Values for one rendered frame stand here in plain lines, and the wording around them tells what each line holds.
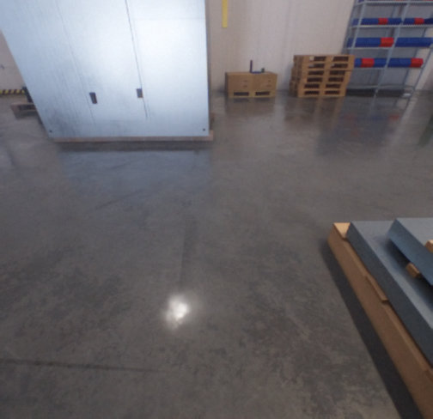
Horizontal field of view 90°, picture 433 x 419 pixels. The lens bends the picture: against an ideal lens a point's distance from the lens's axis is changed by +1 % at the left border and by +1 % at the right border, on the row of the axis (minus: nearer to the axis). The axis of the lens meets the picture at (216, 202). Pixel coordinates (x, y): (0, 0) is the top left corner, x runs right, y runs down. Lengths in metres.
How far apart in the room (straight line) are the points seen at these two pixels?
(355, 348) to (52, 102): 3.47
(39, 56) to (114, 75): 0.78
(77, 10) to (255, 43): 4.98
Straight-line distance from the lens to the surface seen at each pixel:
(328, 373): 1.13
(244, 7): 7.21
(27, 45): 3.39
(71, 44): 3.14
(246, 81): 6.06
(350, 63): 6.78
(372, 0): 7.54
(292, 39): 7.39
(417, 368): 1.15
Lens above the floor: 1.00
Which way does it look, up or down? 35 degrees down
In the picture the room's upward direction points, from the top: 1 degrees counter-clockwise
